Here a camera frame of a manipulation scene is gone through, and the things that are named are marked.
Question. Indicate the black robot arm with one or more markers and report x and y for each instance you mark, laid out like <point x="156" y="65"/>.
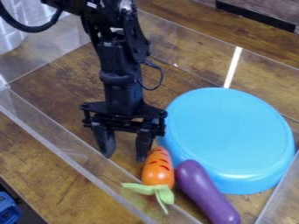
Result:
<point x="109" y="22"/>

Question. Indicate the orange toy carrot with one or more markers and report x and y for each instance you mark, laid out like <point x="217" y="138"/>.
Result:
<point x="157" y="178"/>

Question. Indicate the white curtain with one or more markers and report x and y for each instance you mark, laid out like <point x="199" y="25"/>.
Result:
<point x="27" y="12"/>

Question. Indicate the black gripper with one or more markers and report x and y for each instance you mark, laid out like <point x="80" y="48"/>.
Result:
<point x="145" y="121"/>

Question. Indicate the dark baseboard strip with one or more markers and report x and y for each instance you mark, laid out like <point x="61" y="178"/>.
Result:
<point x="255" y="16"/>

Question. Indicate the blue round plate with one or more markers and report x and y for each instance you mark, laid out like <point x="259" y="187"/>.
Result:
<point x="235" y="134"/>

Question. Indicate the purple toy eggplant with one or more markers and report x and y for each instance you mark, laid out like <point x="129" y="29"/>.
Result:
<point x="195" y="183"/>

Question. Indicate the blue object at corner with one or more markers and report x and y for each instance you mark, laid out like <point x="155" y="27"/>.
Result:
<point x="9" y="211"/>

